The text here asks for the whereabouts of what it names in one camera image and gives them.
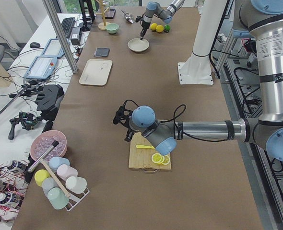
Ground wooden cutting board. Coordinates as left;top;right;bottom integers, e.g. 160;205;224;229
129;133;171;172

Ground pink bowl with ice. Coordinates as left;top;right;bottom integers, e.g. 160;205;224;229
30;130;67;161

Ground black computer mouse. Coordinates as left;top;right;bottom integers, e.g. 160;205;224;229
29;42;41;48

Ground white cup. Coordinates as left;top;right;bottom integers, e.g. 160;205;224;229
65;176;87;194

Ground grey folded cloth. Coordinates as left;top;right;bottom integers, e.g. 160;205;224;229
94;47;110;58

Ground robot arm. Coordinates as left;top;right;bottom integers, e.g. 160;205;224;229
115;0;283;161
136;0;184;40

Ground mint green bowl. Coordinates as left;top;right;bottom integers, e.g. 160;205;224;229
106;23;119;35

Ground green lime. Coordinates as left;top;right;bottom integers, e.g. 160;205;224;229
164;24;171;33

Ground near blue teach pendant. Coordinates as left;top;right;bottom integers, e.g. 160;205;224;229
24;55;58;80

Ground upper yellow lemon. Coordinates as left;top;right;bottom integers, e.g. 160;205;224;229
150;23;157;31

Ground yellow plastic knife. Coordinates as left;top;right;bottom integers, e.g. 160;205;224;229
136;144;155;149

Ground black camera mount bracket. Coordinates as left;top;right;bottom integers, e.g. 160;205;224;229
35;84;64;133

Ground mint green cup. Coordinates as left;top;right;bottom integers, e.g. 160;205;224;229
47;187;69;210

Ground blue teach pendant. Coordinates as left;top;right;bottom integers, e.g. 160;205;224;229
41;38;64;59
24;55;58;80

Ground lower yellow lemon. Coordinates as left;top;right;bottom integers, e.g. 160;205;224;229
155;25;165;33

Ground blue cup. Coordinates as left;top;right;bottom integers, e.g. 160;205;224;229
48;157;70;172

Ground white cup rack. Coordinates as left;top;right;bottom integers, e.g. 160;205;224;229
65;188;90;211

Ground lemon slices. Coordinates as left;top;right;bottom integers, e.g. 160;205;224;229
151;153;171;165

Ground wooden mug tree stand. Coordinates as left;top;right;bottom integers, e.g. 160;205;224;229
96;0;110;31

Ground black keyboard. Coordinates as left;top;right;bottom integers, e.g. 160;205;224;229
61;17;75;38

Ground grey cup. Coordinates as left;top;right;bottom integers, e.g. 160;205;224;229
42;177;59;196

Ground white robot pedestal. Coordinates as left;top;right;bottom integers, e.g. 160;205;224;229
178;0;228;85

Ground pink cup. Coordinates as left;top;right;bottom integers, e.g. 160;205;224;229
57;164;78;181

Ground far blue teach pendant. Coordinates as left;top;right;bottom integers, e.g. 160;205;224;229
41;38;64;59

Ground aluminium frame post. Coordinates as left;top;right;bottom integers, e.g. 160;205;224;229
42;0;78;74

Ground steel ice scoop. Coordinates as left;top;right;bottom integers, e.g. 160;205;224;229
121;10;135;24

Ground yellow lemon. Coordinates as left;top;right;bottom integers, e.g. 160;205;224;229
155;25;165;33
150;23;157;31

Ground cream round plate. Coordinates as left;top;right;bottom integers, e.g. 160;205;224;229
128;38;150;52

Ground yellow cup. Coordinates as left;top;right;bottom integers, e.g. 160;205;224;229
34;169;51;187

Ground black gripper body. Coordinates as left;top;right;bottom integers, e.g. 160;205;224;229
141;14;151;33
124;123;142;142

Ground cream rabbit tray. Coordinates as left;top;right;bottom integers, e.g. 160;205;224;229
79;59;113;86

